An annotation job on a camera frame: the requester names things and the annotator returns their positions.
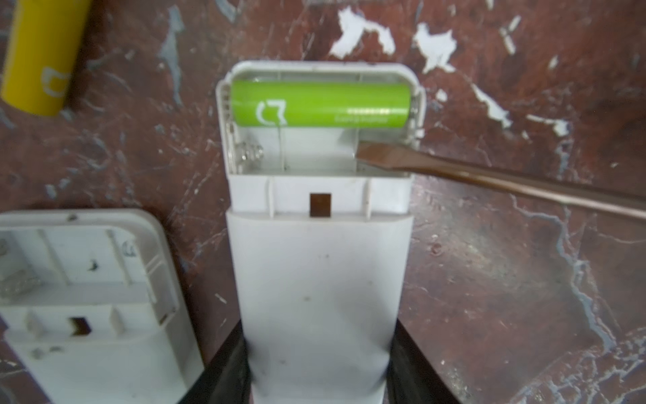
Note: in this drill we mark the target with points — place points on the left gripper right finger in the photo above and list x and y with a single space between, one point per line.
410 376

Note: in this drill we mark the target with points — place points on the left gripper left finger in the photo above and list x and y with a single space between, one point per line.
227 379

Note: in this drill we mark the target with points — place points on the white remote control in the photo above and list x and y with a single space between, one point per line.
319 241
93 306

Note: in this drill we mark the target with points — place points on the green battery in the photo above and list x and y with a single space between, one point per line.
320 104

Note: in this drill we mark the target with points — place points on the black yellow screwdriver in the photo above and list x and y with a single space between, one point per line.
403 159

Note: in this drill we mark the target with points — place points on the yellow battery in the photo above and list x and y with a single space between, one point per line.
44 42

